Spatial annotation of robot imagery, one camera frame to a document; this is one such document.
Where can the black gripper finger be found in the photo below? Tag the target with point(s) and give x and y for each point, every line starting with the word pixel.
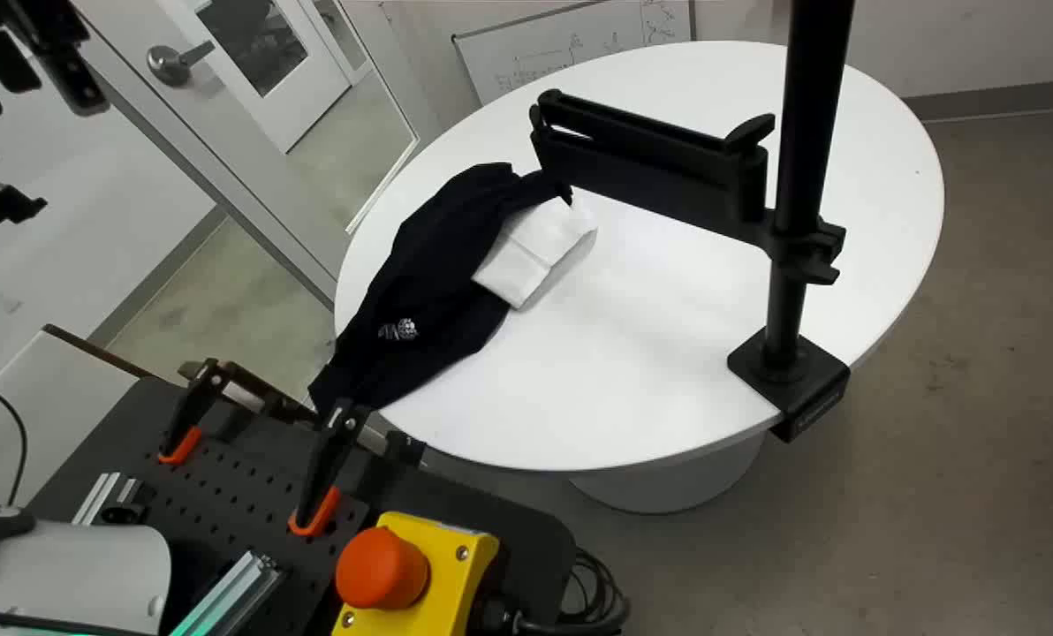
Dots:
pixel 65 59
pixel 0 59

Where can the black towel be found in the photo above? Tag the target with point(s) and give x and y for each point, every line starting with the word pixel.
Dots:
pixel 425 284

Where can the white towel with blue stripes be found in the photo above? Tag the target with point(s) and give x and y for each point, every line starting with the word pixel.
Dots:
pixel 531 249

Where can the black horizontal rod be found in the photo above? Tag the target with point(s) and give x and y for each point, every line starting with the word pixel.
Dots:
pixel 654 161

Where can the white door with window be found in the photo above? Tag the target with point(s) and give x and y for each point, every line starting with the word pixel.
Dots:
pixel 301 81

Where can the silver aluminium extrusion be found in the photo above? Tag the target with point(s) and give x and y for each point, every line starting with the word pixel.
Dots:
pixel 105 494

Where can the black perforated breadboard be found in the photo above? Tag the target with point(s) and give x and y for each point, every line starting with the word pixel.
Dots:
pixel 244 494

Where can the green tinted aluminium extrusion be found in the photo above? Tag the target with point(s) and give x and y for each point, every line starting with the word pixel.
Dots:
pixel 230 595

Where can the yellow emergency stop box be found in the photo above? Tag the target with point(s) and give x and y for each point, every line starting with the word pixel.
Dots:
pixel 425 576

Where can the black vertical pole with clamp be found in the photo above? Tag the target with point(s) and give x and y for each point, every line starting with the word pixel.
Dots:
pixel 811 94

